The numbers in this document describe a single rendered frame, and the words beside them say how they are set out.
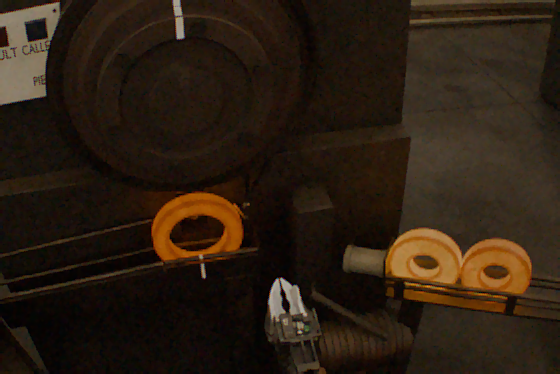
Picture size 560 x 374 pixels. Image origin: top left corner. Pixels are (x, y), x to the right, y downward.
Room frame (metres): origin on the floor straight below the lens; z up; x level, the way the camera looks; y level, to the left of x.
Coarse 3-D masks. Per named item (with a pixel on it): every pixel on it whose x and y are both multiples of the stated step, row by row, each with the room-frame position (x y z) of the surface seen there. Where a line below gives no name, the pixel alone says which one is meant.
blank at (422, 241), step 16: (400, 240) 0.88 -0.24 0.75; (416, 240) 0.86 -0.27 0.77; (432, 240) 0.85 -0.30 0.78; (448, 240) 0.86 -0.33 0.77; (400, 256) 0.87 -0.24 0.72; (432, 256) 0.85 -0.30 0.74; (448, 256) 0.83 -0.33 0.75; (400, 272) 0.87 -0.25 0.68; (416, 272) 0.87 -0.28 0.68; (432, 272) 0.86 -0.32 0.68; (448, 272) 0.83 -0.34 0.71
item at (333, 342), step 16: (336, 320) 0.88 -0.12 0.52; (368, 320) 0.87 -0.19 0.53; (384, 320) 0.86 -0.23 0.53; (336, 336) 0.82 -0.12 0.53; (352, 336) 0.82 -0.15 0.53; (368, 336) 0.82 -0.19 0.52; (400, 336) 0.83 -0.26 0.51; (320, 352) 0.80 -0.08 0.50; (336, 352) 0.79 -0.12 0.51; (352, 352) 0.80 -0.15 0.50; (368, 352) 0.80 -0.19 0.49; (384, 352) 0.80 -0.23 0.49; (400, 352) 0.81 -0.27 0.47; (336, 368) 0.77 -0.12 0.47; (352, 368) 0.80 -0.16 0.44
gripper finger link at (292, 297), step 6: (282, 282) 0.77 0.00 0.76; (282, 288) 0.76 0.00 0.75; (288, 288) 0.76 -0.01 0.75; (294, 288) 0.73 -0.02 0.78; (288, 294) 0.75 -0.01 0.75; (294, 294) 0.73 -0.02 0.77; (288, 300) 0.73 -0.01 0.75; (294, 300) 0.73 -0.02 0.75; (300, 300) 0.74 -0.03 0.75; (294, 306) 0.72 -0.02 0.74; (300, 306) 0.71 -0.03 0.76; (294, 312) 0.71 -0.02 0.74; (300, 312) 0.70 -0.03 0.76
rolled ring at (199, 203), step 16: (176, 208) 0.89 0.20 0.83; (192, 208) 0.90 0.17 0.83; (208, 208) 0.91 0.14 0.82; (224, 208) 0.91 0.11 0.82; (160, 224) 0.88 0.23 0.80; (224, 224) 0.91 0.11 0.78; (240, 224) 0.92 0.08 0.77; (160, 240) 0.88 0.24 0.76; (224, 240) 0.92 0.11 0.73; (240, 240) 0.92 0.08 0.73; (160, 256) 0.88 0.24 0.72; (176, 256) 0.89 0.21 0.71
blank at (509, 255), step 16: (496, 240) 0.82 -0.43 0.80; (464, 256) 0.84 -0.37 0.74; (480, 256) 0.81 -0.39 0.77; (496, 256) 0.80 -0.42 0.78; (512, 256) 0.79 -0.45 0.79; (464, 272) 0.82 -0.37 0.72; (480, 272) 0.81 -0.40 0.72; (512, 272) 0.78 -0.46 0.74; (528, 272) 0.77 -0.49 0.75; (496, 288) 0.79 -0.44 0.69; (512, 288) 0.78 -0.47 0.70
